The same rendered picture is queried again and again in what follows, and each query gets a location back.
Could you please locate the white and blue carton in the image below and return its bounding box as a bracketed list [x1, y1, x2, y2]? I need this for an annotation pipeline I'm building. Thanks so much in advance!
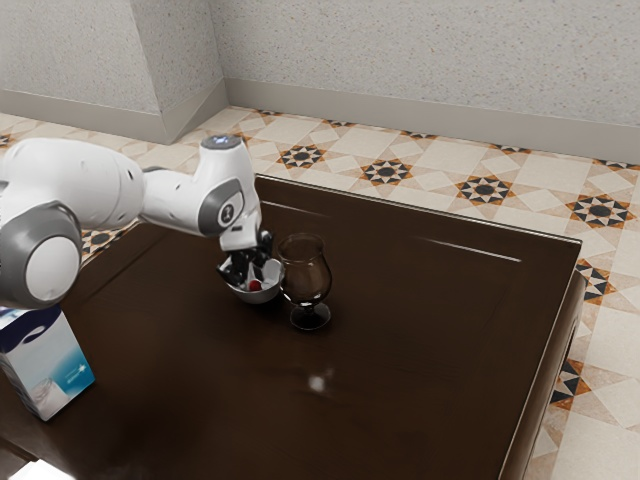
[0, 305, 97, 423]

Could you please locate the dark stemmed glass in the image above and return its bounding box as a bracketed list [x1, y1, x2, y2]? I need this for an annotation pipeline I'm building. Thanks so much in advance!
[276, 232, 334, 331]

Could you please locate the white bowl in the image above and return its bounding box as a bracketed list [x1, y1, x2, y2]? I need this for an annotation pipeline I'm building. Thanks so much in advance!
[216, 257, 287, 306]

